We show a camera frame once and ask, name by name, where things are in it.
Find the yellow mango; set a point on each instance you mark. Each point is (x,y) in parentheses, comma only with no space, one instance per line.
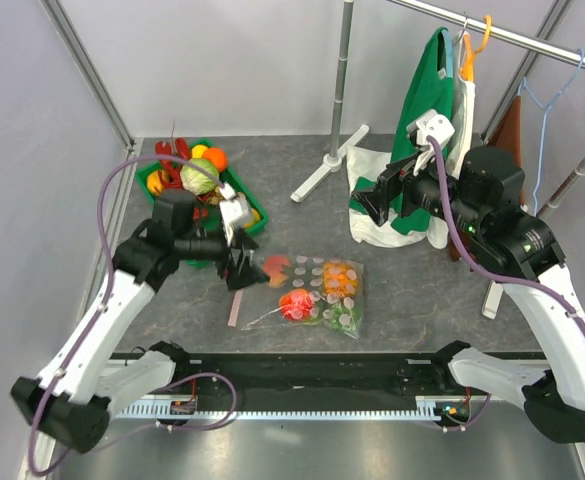
(155,182)

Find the clothes rack stand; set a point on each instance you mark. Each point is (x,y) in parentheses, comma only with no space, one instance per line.
(332,161)

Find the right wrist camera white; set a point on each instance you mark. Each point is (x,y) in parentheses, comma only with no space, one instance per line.
(429,124)

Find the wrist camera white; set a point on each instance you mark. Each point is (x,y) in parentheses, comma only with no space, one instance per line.
(429,124)
(235,212)

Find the yellow lemon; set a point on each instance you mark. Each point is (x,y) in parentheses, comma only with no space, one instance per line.
(197,151)

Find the green shirt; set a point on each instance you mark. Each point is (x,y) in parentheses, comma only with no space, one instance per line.
(432,87)

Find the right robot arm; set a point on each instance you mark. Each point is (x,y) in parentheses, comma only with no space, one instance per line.
(501,241)

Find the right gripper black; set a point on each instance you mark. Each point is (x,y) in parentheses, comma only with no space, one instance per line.
(389,185)

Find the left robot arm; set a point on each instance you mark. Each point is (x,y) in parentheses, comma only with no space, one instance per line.
(70,400)

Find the brown towel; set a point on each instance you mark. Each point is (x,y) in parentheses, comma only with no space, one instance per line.
(507,135)

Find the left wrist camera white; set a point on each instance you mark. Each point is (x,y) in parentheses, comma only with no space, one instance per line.
(235,212)

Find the toy pineapple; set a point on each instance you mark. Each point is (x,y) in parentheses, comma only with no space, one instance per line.
(341,278)

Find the clear zip top bag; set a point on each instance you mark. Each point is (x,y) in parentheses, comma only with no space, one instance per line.
(257,306)

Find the green bell pepper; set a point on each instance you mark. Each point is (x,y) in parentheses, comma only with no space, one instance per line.
(344,316)

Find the green plastic tray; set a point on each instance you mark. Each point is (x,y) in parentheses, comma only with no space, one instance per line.
(207,215)

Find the orange hanger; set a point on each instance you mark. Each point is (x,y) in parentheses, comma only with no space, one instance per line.
(466,70)

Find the peach fruit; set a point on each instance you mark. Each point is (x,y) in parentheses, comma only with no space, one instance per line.
(277,267)

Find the slotted cable duct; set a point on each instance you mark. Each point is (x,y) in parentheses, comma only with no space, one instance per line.
(168,408)

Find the blue wire hanger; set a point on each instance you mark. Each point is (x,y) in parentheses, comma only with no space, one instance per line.
(546,108)

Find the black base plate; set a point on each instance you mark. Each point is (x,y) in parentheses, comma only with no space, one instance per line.
(330,379)

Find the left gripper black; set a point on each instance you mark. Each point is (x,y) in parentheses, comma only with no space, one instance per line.
(246,274)

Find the green cabbage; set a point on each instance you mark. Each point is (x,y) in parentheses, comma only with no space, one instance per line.
(199,176)

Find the orange fruit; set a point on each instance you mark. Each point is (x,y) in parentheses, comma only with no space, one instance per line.
(217,157)

